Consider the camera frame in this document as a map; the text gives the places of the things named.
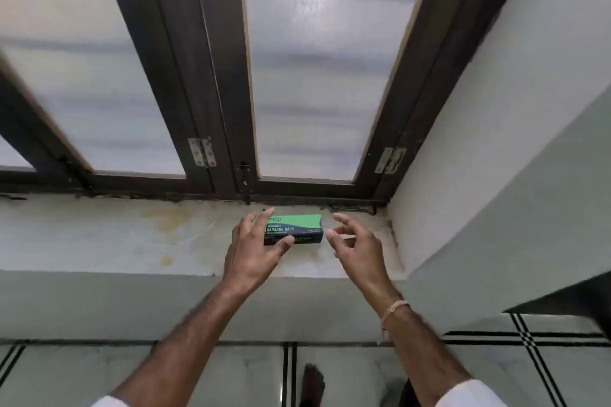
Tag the person's right hand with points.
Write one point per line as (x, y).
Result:
(365, 259)

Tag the person's left hand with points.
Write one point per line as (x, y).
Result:
(248, 254)

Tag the green garbage bag box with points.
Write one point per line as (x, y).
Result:
(300, 229)

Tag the person's left forearm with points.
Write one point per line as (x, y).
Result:
(181, 354)

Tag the person's right forearm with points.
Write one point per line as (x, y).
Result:
(420, 354)

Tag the person's right foot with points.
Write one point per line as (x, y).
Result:
(312, 385)

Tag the black metal window stay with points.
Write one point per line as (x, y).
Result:
(355, 207)

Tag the pink thread wrist band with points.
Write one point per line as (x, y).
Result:
(394, 310)

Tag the black window bolt latch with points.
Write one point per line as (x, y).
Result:
(244, 180)

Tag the white marble window sill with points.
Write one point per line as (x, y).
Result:
(95, 240)

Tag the frosted glass window pane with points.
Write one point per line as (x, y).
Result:
(86, 63)
(324, 63)
(12, 156)

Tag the dark wooden window frame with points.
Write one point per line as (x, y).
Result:
(210, 63)

